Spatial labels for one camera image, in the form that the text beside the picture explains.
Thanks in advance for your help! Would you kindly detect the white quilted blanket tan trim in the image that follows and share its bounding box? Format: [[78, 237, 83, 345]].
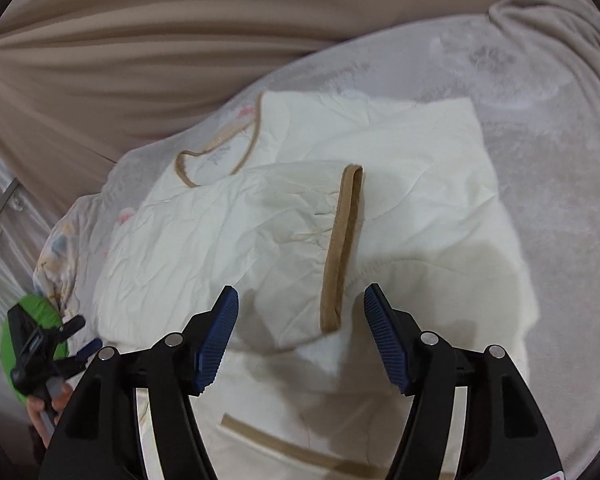
[[92, 91, 540, 480]]

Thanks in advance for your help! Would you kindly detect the thin metal rod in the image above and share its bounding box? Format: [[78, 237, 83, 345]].
[[0, 175, 22, 253]]

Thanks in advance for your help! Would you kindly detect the grey floral fleece blanket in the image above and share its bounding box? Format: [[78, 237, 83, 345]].
[[32, 0, 600, 480]]

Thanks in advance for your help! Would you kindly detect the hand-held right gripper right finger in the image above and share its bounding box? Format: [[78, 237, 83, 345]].
[[364, 284, 563, 480]]

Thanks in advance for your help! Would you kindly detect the white satin cloth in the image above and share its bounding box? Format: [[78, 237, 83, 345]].
[[0, 140, 81, 361]]

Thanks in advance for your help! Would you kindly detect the beige curtain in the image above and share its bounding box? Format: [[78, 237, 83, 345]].
[[0, 0, 541, 216]]

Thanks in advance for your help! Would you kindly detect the person's left hand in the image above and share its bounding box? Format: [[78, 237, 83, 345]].
[[27, 382, 74, 448]]

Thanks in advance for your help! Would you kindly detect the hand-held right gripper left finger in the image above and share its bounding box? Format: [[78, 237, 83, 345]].
[[40, 286, 240, 480]]

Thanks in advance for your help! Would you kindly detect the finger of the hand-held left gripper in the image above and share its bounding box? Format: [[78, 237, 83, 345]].
[[55, 338, 103, 377], [54, 315, 87, 347]]

